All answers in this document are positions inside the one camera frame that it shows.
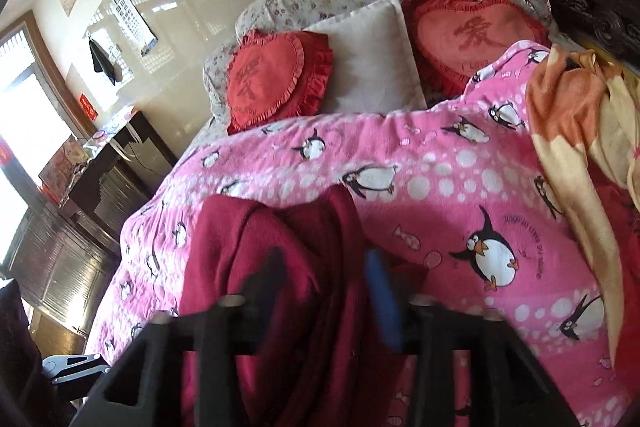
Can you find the dark red sweater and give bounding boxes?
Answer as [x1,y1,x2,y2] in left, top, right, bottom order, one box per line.
[179,186,414,426]

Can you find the pink penguin blanket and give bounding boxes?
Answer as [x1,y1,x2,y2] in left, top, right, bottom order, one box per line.
[87,41,634,426]

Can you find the dark wooden desk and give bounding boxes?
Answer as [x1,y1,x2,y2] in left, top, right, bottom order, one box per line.
[60,105,178,244]

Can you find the orange cream blanket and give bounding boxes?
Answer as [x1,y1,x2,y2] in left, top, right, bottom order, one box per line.
[526,46,639,388]

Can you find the black cloth on hook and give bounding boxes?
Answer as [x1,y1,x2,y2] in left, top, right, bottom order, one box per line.
[88,38,122,86]

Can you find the left red heart pillow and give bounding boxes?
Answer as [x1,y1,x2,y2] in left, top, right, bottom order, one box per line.
[227,29,334,134]

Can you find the red heart pillow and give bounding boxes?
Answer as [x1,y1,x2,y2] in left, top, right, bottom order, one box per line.
[227,29,334,134]
[401,0,549,98]

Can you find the white square pillow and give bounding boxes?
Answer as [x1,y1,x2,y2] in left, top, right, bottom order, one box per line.
[307,0,426,115]

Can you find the right red heart pillow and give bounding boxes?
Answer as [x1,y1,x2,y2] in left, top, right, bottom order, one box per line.
[401,0,549,98]

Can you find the dark carved wooden headboard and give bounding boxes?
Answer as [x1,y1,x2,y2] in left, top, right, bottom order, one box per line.
[550,0,639,67]

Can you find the red wall sticker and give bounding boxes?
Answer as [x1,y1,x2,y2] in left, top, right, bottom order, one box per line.
[78,93,98,121]

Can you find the wall calendar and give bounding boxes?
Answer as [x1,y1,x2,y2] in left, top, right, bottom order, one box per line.
[110,0,157,57]

